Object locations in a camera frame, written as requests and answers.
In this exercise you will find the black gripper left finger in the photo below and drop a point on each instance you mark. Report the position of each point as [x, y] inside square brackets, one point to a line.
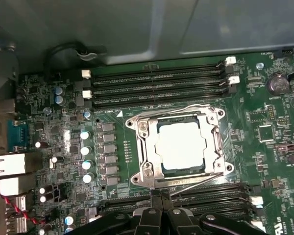
[149, 220]

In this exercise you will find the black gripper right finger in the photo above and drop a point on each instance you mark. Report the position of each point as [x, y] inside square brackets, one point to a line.
[176, 222]

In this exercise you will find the metal socket cover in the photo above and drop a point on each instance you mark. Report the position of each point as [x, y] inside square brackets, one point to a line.
[144, 147]

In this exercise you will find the silver CPU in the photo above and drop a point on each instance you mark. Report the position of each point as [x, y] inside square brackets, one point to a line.
[181, 144]

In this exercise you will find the black RAM slot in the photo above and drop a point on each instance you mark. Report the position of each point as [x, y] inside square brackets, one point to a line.
[210, 204]
[210, 189]
[156, 97]
[156, 87]
[156, 67]
[210, 196]
[210, 211]
[156, 77]

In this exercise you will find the CPU socket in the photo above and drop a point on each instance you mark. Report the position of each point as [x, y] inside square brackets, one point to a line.
[147, 169]

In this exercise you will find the green motherboard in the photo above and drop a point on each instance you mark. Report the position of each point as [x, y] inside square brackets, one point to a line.
[242, 117]

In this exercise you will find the round coin battery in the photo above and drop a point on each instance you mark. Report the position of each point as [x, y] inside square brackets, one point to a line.
[278, 84]

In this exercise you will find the silver board screw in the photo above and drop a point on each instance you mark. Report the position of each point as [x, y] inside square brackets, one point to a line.
[259, 65]

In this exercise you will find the black PC case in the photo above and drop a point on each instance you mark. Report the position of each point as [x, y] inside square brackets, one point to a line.
[112, 24]

